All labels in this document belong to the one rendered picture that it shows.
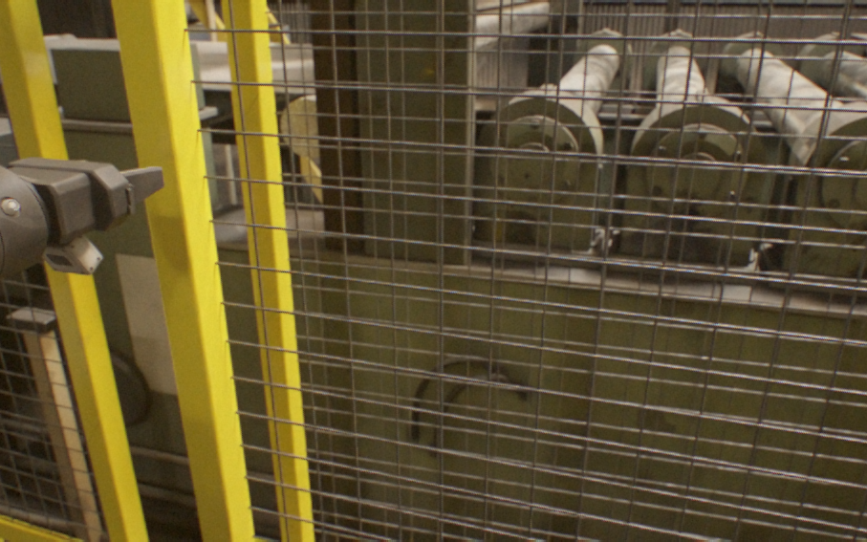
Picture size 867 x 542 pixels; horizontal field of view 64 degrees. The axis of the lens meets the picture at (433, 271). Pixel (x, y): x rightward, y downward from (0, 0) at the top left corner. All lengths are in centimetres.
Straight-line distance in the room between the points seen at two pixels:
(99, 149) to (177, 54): 126
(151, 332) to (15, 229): 155
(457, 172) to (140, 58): 91
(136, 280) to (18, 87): 96
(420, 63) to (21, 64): 74
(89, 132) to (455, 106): 98
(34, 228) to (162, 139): 21
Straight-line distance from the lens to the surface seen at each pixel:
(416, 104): 154
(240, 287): 190
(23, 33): 122
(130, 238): 205
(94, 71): 198
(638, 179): 156
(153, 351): 217
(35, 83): 123
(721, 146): 152
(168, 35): 76
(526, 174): 154
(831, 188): 158
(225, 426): 92
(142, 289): 208
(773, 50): 359
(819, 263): 165
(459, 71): 150
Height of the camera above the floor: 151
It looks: 23 degrees down
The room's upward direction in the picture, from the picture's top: straight up
